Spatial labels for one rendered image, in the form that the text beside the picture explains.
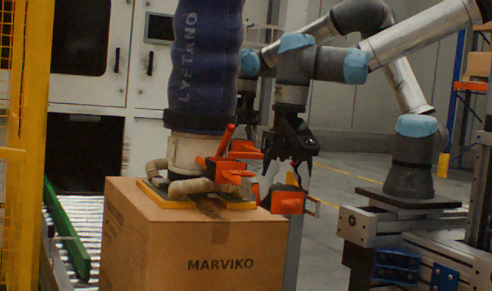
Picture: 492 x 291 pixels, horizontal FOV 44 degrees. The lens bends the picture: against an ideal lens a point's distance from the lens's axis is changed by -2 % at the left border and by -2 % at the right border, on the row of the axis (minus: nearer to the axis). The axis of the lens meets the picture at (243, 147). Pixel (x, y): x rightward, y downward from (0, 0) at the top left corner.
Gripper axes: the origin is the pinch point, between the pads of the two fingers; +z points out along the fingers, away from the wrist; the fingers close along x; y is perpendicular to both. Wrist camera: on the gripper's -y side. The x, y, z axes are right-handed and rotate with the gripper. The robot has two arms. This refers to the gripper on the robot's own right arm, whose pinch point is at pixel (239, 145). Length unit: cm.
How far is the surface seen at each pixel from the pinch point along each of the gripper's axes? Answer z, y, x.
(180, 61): -28, 35, -35
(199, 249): 21, 59, -33
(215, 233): 16, 59, -29
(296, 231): 29.7, 10.6, 22.0
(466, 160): 88, -659, 737
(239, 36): -37, 38, -19
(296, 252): 37.8, 10.6, 23.0
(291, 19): -72, -220, 126
